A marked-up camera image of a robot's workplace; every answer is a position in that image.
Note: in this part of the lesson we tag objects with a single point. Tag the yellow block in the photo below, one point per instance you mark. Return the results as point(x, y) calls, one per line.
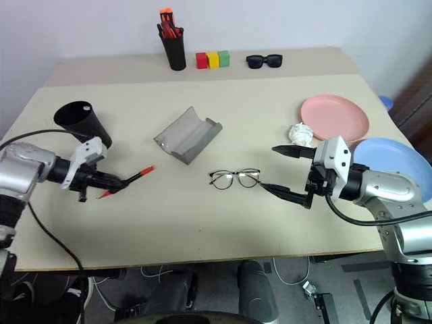
point(213, 60)

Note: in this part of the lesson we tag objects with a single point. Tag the brown wooden furniture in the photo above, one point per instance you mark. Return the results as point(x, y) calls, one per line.
point(416, 101)

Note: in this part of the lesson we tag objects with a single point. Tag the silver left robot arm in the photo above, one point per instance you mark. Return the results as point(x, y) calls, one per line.
point(23, 168)

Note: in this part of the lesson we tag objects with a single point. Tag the pink plate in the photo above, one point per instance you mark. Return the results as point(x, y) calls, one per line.
point(334, 116)

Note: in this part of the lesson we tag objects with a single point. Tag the black marker with red cap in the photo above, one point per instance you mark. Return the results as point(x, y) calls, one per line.
point(145, 171)

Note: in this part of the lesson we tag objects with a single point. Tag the tall orange capped marker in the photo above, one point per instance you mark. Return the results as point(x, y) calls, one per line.
point(165, 15)

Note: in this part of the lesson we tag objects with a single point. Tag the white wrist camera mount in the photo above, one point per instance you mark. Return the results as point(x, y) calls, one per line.
point(86, 152)
point(334, 155)

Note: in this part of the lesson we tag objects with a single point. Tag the empty black cup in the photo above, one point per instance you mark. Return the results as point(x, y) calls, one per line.
point(87, 125)

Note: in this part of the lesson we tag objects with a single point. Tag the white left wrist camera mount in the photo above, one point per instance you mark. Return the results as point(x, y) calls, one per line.
point(86, 152)

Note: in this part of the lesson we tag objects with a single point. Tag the crumpled white paper ball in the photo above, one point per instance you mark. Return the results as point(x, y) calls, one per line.
point(300, 134)

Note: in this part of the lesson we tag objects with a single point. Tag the red block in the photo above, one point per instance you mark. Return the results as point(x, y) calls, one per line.
point(201, 61)

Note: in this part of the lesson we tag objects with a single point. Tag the green block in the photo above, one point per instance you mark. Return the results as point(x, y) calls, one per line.
point(224, 59)

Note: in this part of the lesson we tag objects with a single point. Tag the black cup holding markers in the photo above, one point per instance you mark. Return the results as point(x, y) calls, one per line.
point(175, 54)

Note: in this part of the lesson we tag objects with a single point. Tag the black sunglasses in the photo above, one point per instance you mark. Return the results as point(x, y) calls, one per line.
point(256, 62)

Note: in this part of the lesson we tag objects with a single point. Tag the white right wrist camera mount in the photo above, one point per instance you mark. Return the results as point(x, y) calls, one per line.
point(334, 155)

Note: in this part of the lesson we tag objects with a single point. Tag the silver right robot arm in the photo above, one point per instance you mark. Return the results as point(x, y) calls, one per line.
point(388, 185)

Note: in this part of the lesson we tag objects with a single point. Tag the large dark rounded shape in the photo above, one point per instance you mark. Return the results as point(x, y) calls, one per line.
point(256, 290)

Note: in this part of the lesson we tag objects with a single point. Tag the blue plate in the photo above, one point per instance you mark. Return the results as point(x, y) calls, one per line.
point(388, 155)

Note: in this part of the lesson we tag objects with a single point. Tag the open grey glasses case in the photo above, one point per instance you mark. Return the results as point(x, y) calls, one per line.
point(189, 138)

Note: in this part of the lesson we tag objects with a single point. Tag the grey caster wheel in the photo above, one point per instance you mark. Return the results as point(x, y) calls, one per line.
point(310, 288)

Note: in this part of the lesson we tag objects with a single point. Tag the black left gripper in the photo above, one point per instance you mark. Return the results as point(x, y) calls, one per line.
point(82, 179)

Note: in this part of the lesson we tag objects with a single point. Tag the dark curved rim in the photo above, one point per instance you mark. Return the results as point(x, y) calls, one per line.
point(195, 318)

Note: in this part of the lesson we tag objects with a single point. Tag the black metal stand base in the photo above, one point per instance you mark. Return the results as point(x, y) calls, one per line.
point(325, 308)

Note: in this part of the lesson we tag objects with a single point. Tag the thin black framed eyeglasses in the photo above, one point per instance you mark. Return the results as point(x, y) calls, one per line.
point(249, 173)

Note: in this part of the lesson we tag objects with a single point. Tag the blue round container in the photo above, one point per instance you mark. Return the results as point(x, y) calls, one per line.
point(386, 102)

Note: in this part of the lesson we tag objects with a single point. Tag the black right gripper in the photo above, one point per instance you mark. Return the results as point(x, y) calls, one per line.
point(319, 185)

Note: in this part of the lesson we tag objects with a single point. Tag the black capped marker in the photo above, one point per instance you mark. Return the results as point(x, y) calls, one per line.
point(180, 31)

